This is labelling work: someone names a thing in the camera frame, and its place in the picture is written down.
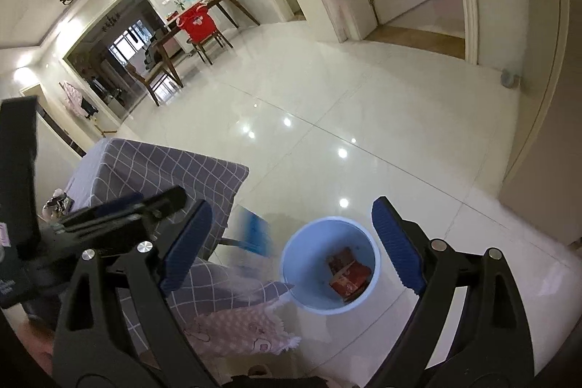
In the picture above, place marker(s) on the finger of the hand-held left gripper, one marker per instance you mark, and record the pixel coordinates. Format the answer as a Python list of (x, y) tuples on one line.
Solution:
[(109, 233), (118, 206)]

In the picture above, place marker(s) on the light blue plastic bin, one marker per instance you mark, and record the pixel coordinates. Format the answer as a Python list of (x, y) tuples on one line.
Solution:
[(300, 265)]

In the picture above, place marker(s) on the red snack packet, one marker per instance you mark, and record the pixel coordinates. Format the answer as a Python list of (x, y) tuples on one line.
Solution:
[(348, 276)]

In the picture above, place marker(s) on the red chair cover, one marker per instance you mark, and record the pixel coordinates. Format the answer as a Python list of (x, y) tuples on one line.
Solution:
[(196, 24)]

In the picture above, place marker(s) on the red chair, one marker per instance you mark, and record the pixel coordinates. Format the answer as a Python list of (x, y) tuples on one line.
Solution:
[(211, 45)]

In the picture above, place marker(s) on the person's left forearm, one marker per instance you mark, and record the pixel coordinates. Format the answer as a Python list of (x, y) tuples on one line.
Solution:
[(38, 342)]

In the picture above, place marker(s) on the dark wooden dining table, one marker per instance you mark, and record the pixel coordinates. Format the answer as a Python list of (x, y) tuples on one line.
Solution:
[(172, 34)]

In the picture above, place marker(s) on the grey door stopper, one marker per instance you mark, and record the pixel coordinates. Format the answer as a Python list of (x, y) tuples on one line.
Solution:
[(510, 79)]

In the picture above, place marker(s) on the wooden chair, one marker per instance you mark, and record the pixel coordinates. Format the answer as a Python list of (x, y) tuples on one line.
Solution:
[(152, 76)]

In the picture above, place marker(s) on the blue snack packet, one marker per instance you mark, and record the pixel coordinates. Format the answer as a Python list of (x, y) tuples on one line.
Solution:
[(252, 231)]

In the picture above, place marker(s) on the grey checked tablecloth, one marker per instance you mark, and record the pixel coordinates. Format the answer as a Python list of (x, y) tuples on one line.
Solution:
[(154, 170)]

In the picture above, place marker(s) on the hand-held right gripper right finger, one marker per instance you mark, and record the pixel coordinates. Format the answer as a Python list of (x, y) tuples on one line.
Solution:
[(398, 251)]

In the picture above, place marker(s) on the pink printed cloth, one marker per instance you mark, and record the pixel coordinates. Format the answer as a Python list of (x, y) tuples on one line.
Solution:
[(241, 331)]

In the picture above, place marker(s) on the pink hanging clothes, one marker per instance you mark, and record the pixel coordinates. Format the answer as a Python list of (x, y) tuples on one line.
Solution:
[(72, 97)]

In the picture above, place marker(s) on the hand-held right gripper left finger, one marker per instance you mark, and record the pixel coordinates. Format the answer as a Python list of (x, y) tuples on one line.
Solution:
[(186, 249)]

